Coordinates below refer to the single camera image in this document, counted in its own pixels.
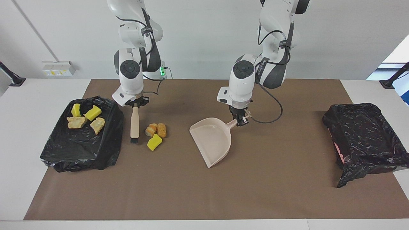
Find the beige brush with black bristles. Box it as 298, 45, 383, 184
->
130, 106, 141, 144

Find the beige plastic dustpan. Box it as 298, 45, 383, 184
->
189, 118, 239, 168

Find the yellow notched sponge piece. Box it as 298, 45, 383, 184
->
84, 105, 102, 121

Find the pale croissant bread piece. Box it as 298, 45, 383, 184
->
89, 117, 106, 135

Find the orange striped croissant bread piece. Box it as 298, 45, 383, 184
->
66, 117, 87, 129

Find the black plastic trash bag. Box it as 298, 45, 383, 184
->
40, 96, 124, 173
322, 103, 409, 188

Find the pink plastic bin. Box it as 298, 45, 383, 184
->
333, 142, 345, 164

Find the small striped bread roll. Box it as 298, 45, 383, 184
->
145, 123, 158, 138

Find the yellow curved sponge piece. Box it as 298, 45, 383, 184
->
147, 134, 163, 151

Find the brown table mat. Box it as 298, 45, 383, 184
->
24, 79, 409, 220

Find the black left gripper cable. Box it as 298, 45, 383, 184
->
246, 19, 292, 124

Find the white wall socket box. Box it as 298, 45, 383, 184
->
42, 61, 76, 77

